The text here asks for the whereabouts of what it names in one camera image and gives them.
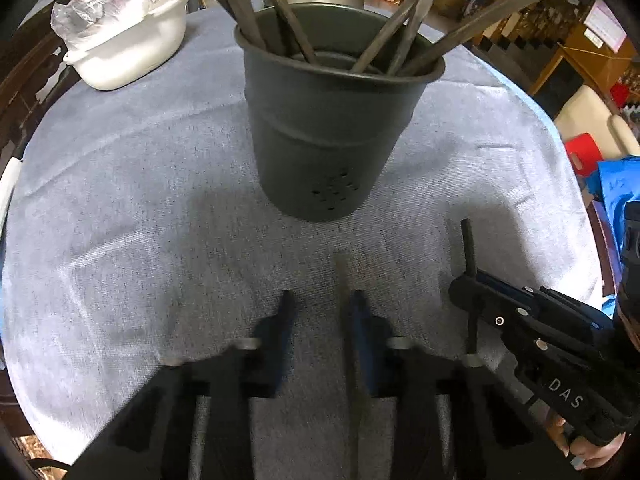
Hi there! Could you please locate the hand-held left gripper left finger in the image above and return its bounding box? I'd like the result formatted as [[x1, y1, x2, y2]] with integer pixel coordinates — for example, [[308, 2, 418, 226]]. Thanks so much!
[[65, 289, 297, 480]]

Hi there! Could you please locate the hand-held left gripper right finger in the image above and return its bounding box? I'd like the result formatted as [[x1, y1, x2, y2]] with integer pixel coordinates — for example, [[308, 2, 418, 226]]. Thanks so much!
[[349, 290, 576, 480]]

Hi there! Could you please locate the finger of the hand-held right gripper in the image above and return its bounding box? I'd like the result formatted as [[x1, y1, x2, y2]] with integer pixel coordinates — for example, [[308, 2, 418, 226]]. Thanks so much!
[[472, 269, 618, 333], [448, 277, 601, 361]]

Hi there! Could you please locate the metal utensil holder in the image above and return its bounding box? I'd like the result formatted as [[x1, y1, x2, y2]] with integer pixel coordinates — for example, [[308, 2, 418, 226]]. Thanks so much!
[[234, 2, 446, 223]]

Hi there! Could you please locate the person's right hand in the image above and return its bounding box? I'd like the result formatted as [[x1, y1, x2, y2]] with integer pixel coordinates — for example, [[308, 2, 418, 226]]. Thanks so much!
[[545, 407, 633, 472]]

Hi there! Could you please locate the blue plastic bag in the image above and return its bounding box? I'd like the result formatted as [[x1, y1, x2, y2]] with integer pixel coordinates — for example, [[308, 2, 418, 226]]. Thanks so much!
[[587, 155, 640, 241]]

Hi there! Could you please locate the red plastic stool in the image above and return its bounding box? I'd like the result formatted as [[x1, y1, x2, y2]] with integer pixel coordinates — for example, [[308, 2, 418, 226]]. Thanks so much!
[[565, 132, 608, 178]]

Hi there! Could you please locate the grey tablecloth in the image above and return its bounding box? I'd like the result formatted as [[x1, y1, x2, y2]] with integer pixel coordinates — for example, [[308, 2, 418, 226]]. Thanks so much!
[[0, 5, 606, 480]]

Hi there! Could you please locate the cream chair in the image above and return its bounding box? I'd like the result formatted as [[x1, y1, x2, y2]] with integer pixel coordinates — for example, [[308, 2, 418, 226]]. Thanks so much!
[[554, 85, 640, 158]]

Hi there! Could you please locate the wooden staircase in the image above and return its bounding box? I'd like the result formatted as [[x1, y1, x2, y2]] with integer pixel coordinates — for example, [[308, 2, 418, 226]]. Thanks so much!
[[465, 0, 616, 111]]

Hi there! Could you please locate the white bowl with plastic bag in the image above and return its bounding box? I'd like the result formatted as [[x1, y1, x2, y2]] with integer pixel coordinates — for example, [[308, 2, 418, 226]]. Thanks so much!
[[50, 0, 193, 92]]

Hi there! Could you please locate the pink wall calendar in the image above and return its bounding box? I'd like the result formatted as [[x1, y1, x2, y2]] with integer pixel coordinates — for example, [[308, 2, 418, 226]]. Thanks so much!
[[582, 0, 628, 53]]

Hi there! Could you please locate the wooden bed frame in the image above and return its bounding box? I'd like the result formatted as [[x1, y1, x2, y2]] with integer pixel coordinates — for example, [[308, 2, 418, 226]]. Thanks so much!
[[0, 35, 71, 161]]

